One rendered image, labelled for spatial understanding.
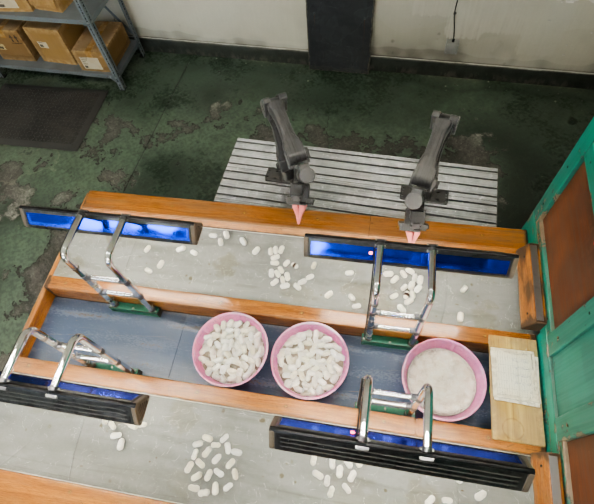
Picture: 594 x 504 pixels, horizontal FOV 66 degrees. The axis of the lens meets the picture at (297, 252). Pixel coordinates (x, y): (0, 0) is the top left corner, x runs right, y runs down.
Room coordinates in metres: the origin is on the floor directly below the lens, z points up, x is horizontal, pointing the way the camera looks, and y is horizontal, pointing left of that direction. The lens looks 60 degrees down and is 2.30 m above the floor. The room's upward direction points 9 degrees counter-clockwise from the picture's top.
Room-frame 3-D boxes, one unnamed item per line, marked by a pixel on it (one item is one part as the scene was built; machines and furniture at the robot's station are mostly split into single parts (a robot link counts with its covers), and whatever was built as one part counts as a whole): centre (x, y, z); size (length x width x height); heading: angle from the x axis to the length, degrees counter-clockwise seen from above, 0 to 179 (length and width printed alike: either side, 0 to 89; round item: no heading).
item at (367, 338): (0.57, -0.30, 0.90); 0.20 x 0.19 x 0.45; 72
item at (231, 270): (0.83, 0.07, 0.73); 1.81 x 0.30 x 0.02; 72
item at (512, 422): (0.26, -0.61, 0.77); 0.33 x 0.15 x 0.01; 162
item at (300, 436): (0.11, -0.16, 1.08); 0.62 x 0.08 x 0.07; 72
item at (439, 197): (1.10, -0.57, 0.71); 0.20 x 0.07 x 0.08; 69
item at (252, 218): (1.03, 0.01, 0.67); 1.81 x 0.12 x 0.19; 72
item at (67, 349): (0.48, 0.75, 0.90); 0.20 x 0.19 x 0.45; 72
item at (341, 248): (0.64, -0.33, 1.08); 0.62 x 0.08 x 0.07; 72
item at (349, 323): (0.66, 0.12, 0.71); 1.81 x 0.05 x 0.11; 72
